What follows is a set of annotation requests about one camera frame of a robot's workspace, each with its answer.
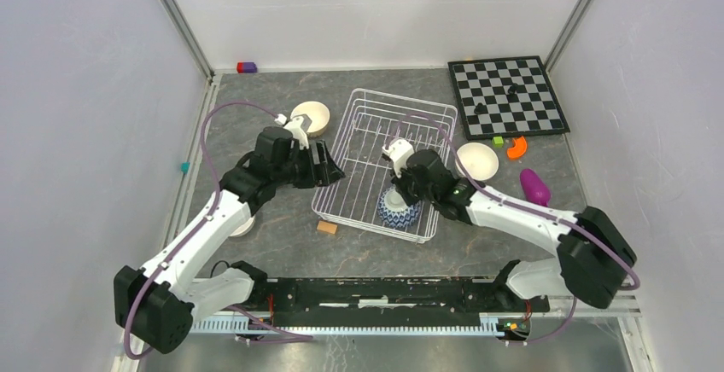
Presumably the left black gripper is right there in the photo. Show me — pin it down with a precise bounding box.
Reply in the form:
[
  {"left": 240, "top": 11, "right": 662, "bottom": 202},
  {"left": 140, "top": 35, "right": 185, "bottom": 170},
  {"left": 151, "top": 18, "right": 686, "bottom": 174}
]
[{"left": 273, "top": 140, "right": 346, "bottom": 189}]

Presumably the blue patterned bowl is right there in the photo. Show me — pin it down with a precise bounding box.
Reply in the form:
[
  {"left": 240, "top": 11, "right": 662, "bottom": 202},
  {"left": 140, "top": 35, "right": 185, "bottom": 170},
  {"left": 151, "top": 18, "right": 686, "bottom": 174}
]
[{"left": 377, "top": 187, "right": 422, "bottom": 230}]

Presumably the beige bowl with leaf motif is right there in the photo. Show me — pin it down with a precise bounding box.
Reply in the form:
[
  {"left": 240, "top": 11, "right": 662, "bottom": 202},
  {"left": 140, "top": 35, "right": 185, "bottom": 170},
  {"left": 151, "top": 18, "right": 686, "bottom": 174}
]
[{"left": 290, "top": 101, "right": 330, "bottom": 138}]

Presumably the white bowl outside rack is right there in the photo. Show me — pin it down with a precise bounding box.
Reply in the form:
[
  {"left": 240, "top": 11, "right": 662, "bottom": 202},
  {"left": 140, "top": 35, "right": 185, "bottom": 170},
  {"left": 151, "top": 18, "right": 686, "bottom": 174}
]
[{"left": 456, "top": 142, "right": 499, "bottom": 181}]

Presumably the plain white bowl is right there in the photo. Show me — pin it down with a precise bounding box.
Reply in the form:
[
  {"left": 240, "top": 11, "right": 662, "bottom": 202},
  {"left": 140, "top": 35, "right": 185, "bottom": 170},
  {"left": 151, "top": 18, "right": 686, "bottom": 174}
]
[{"left": 230, "top": 217, "right": 255, "bottom": 237}]

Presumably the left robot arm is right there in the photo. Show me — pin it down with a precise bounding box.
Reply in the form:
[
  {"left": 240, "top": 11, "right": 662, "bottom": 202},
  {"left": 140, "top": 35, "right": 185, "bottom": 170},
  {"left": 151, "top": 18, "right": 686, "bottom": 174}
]
[{"left": 114, "top": 127, "right": 345, "bottom": 354}]

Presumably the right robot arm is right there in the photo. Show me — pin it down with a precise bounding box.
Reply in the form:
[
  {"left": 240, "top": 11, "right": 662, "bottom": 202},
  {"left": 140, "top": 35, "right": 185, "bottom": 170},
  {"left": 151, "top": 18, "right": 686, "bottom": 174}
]
[{"left": 382, "top": 140, "right": 639, "bottom": 311}]

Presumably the small wooden block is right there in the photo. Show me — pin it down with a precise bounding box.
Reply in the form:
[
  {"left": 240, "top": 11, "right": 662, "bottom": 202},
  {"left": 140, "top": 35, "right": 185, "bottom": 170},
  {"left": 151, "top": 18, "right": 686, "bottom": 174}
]
[{"left": 317, "top": 220, "right": 338, "bottom": 235}]

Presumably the black chess piece lower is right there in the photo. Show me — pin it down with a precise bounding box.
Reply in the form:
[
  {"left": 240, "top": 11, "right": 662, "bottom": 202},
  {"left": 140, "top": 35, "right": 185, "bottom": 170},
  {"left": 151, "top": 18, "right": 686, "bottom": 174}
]
[{"left": 473, "top": 103, "right": 487, "bottom": 115}]

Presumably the orange curved toy piece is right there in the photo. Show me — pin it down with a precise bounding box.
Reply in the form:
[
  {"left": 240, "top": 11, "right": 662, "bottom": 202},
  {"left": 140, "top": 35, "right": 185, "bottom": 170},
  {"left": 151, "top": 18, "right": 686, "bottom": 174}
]
[{"left": 506, "top": 137, "right": 528, "bottom": 160}]

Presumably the purple plastic scoop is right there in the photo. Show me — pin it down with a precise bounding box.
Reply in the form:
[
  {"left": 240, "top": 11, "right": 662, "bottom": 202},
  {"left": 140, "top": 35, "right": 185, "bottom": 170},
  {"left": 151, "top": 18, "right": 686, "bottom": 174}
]
[{"left": 519, "top": 168, "right": 552, "bottom": 206}]

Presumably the black and white chessboard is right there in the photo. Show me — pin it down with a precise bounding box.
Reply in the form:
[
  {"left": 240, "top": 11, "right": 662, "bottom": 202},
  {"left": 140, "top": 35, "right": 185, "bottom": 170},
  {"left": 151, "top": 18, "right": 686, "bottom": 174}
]
[{"left": 447, "top": 55, "right": 570, "bottom": 141}]

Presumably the red and purple block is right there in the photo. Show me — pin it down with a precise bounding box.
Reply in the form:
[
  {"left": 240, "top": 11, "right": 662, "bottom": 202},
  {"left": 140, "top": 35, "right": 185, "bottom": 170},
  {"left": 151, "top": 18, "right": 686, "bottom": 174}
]
[{"left": 236, "top": 61, "right": 259, "bottom": 74}]

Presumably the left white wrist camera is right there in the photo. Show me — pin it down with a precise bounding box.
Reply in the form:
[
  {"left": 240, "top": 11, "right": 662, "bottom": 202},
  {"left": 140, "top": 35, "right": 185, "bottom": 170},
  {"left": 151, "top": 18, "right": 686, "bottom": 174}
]
[{"left": 274, "top": 113, "right": 312, "bottom": 149}]

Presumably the white wire dish rack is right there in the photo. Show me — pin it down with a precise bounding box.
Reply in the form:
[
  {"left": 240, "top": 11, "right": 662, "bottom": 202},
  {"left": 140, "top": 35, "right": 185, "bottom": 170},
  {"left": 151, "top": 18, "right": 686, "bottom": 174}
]
[{"left": 312, "top": 88, "right": 458, "bottom": 243}]

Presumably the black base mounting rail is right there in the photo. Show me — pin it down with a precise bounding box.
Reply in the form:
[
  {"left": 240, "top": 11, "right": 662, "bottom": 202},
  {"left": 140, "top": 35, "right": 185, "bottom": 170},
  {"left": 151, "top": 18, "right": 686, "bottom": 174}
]
[{"left": 242, "top": 276, "right": 550, "bottom": 328}]

